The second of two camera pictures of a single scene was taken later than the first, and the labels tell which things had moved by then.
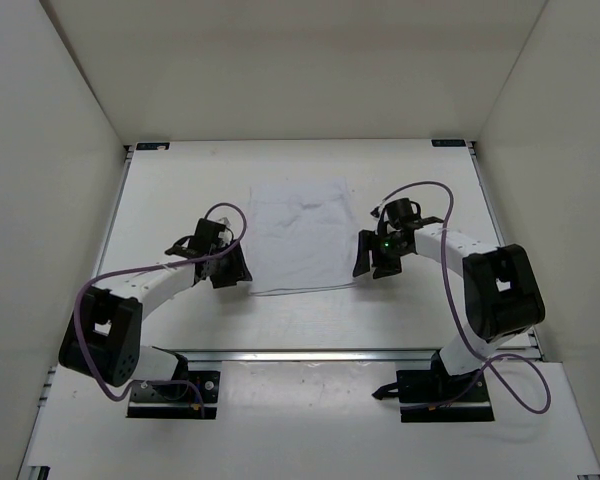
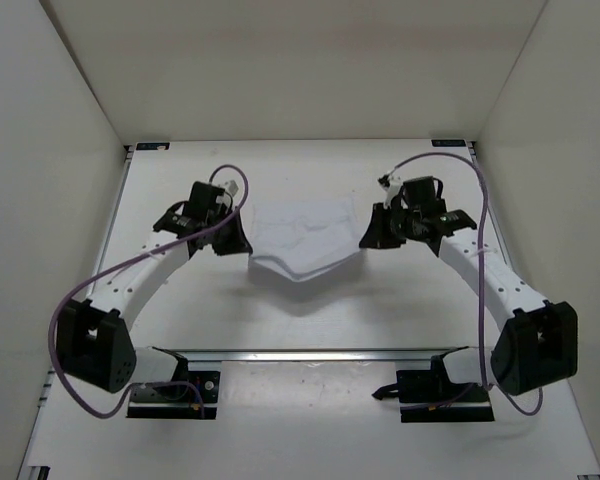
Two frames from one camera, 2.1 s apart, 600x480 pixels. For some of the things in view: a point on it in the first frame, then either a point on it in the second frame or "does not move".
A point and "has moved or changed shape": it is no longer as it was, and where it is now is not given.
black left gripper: (239, 271) -> (238, 243)
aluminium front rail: (284, 354) does not move
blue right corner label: (449, 143) does not move
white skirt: (300, 235) has moved or changed shape
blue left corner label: (152, 145) does not move
